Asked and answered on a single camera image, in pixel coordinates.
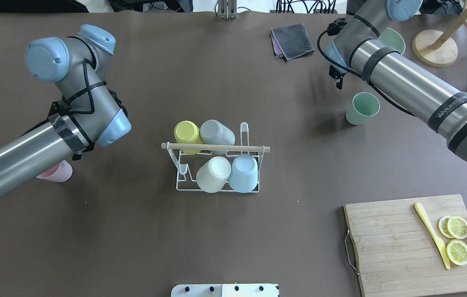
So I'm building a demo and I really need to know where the wooden mug tree stand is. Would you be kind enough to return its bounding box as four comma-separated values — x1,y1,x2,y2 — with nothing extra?
411,8,467,67

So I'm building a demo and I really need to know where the cream white cup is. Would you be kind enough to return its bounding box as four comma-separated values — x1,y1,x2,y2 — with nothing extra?
196,156,231,193

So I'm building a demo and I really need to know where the grey cup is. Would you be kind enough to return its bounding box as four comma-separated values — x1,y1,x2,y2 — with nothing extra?
200,120,235,146

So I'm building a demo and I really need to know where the pink cup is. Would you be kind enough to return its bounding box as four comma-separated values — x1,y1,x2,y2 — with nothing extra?
37,160,73,183

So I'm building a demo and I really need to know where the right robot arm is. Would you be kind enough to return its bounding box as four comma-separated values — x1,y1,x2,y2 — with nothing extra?
321,0,467,162

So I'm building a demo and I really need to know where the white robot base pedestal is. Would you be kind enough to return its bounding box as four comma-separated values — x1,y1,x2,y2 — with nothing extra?
171,283,280,297

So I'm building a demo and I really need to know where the bamboo cutting board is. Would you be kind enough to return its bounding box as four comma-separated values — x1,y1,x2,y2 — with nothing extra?
344,194,467,297

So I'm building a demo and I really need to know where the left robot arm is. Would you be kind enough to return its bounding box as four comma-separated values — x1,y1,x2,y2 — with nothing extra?
0,24,132,197

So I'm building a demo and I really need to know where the grey cloth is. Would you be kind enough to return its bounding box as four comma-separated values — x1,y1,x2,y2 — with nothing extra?
270,23,314,61

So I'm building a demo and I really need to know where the yellow plastic knife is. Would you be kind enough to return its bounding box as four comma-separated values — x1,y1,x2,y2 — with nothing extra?
413,202,451,269

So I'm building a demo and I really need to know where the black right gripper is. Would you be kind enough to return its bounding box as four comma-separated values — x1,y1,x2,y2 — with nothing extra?
329,65,347,90

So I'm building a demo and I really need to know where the green bowl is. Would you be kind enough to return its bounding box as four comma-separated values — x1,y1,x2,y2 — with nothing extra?
377,28,406,55

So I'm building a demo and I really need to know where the pink cloth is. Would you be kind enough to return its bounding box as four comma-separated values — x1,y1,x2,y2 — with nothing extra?
270,34,284,59

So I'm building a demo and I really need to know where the light blue cup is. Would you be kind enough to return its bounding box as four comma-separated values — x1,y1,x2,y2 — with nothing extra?
228,154,258,193

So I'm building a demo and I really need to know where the white wire cup holder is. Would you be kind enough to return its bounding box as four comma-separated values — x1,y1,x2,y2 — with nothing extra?
161,122,270,193

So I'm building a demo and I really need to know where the green cup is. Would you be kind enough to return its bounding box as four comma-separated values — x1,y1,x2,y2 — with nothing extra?
345,92,380,125

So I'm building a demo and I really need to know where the lemon slice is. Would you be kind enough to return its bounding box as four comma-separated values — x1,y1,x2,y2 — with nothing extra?
446,216,467,240
438,216,454,239
446,239,467,266

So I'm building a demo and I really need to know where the yellow cup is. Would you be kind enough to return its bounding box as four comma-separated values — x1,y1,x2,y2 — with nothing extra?
173,120,205,144

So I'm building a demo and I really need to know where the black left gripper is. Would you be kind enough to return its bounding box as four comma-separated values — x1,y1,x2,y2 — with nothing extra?
48,101,72,120

